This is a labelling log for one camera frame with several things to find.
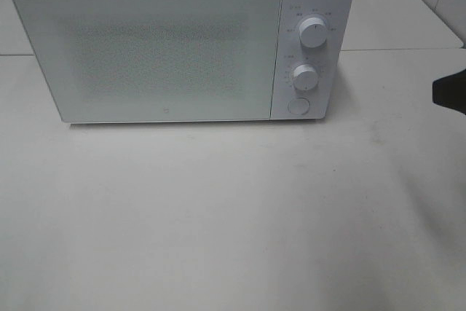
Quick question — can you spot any white microwave door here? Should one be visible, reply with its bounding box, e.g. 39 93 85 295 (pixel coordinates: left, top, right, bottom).
13 0 280 123

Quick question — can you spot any upper white power knob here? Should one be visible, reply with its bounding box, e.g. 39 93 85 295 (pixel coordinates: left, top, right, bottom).
298 15 328 48

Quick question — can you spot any white timer knob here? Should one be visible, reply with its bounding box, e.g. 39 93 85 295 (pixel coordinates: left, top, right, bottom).
291 64 320 91

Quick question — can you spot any round white door-release button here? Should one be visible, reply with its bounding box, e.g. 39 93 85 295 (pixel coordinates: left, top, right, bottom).
288 98 310 116

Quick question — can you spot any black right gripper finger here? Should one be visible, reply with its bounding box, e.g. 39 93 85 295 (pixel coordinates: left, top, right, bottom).
432 70 466 114

